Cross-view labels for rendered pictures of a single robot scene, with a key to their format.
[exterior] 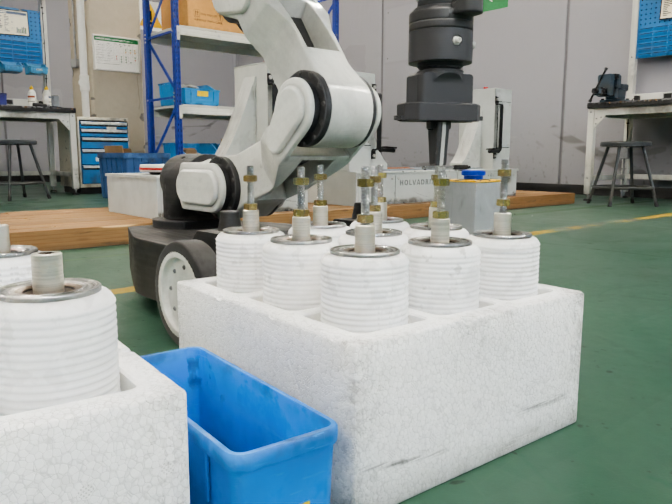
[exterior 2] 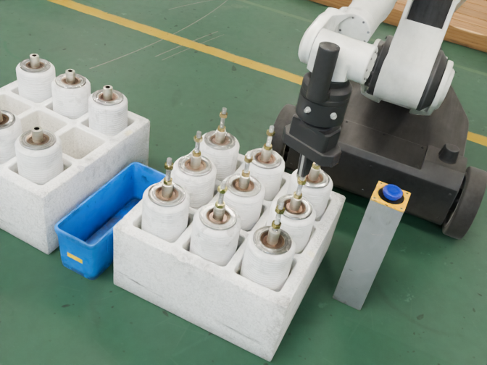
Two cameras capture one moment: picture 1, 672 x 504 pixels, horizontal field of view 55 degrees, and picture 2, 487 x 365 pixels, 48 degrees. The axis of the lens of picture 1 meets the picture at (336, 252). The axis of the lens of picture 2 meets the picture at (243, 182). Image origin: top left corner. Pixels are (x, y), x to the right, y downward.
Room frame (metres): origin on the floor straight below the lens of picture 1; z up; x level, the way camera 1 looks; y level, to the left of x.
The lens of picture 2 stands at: (0.35, -0.82, 0.99)
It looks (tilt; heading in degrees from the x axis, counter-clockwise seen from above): 38 degrees down; 57
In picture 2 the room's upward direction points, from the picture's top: 11 degrees clockwise
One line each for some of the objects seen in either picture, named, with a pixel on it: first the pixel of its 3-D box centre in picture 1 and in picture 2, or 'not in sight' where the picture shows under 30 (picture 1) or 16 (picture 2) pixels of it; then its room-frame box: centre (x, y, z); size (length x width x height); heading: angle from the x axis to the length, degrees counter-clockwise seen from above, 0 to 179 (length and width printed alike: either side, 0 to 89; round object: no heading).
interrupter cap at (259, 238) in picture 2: (501, 235); (272, 240); (0.83, -0.22, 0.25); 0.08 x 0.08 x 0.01
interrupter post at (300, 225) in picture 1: (301, 229); (196, 161); (0.77, 0.04, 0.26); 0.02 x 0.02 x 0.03
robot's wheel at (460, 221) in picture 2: not in sight; (464, 203); (1.51, -0.13, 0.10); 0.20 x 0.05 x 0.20; 41
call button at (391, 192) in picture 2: (473, 176); (391, 193); (1.09, -0.23, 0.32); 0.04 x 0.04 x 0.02
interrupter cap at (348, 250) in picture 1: (364, 251); (167, 194); (0.68, -0.03, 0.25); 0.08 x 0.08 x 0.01
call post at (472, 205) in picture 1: (469, 272); (368, 249); (1.09, -0.23, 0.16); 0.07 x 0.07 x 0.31; 38
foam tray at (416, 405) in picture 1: (372, 350); (233, 238); (0.85, -0.05, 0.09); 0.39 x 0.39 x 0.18; 38
